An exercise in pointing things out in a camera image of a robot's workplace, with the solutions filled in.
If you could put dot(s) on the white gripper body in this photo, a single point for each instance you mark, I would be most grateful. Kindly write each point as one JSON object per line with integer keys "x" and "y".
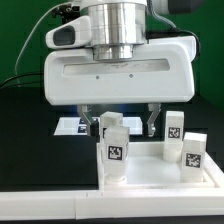
{"x": 108, "y": 60}

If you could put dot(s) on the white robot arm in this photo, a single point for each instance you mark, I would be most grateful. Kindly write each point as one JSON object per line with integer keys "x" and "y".
{"x": 152, "y": 11}

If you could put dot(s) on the white L-shaped obstacle fence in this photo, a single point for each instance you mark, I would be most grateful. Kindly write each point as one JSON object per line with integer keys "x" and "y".
{"x": 112, "y": 203}

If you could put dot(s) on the white square tabletop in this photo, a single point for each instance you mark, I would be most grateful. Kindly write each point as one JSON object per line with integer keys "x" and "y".
{"x": 146, "y": 169}

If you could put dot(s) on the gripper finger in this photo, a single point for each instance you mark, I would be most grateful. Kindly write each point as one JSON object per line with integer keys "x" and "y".
{"x": 154, "y": 109}
{"x": 84, "y": 111}

